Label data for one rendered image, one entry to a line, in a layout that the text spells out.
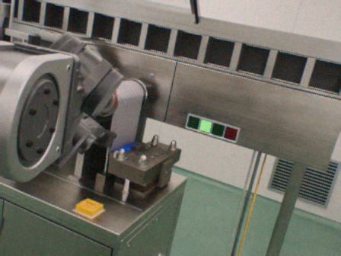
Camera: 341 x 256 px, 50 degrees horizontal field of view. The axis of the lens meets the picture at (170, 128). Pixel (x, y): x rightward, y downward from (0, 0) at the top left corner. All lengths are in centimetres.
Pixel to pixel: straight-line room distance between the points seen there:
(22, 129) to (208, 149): 389
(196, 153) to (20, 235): 295
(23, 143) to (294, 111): 135
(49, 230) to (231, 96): 92
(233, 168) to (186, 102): 254
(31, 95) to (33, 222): 118
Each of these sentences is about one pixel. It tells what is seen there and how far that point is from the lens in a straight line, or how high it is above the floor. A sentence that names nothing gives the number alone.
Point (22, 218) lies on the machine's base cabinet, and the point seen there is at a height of 78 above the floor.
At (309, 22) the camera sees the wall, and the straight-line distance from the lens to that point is 393.
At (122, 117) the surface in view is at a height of 117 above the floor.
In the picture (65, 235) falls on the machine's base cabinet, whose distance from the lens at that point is 141.
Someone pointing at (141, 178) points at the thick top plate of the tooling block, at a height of 100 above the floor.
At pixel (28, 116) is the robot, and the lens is 34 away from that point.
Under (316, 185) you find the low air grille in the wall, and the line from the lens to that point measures 408.
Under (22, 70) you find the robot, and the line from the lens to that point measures 33.
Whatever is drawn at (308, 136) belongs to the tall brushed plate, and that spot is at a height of 127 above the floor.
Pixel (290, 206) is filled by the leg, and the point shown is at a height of 89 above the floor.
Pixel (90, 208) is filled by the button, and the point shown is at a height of 92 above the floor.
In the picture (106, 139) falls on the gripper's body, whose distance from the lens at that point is 143.
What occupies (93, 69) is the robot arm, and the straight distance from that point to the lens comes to 52.
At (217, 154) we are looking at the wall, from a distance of 416.
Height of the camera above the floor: 156
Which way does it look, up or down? 14 degrees down
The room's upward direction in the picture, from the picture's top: 12 degrees clockwise
